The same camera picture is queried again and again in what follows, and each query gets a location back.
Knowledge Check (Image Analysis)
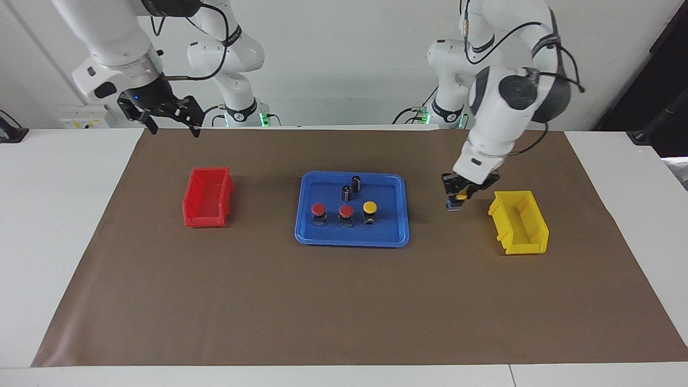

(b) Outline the red plastic storage bin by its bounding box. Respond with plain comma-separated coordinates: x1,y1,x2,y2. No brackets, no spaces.
182,167,234,228

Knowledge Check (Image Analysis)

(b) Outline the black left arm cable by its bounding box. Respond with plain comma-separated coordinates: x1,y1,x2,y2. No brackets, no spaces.
460,0,586,156

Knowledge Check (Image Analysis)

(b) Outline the black stand equipment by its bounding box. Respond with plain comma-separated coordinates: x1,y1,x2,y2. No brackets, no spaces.
594,16,688,159

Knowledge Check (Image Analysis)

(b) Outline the blue plastic tray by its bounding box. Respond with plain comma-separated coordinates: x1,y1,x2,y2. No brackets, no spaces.
294,171,410,248

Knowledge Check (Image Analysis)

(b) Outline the white wall power outlet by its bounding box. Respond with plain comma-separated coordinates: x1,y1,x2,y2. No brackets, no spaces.
58,104,111,130

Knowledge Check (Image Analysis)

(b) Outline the brown paper table mat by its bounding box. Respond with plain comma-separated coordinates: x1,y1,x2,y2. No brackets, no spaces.
31,128,688,368

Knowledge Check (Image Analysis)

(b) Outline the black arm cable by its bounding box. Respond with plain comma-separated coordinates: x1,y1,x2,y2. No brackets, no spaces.
460,0,586,156
150,3,232,81

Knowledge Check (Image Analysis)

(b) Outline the yellow plastic storage bin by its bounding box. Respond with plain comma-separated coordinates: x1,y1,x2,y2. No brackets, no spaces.
488,190,549,255

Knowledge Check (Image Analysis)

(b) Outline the black device with cable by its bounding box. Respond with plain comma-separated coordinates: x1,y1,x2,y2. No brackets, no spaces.
0,110,29,144

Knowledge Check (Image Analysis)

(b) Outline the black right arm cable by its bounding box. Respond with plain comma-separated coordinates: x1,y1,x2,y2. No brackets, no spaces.
150,3,232,81

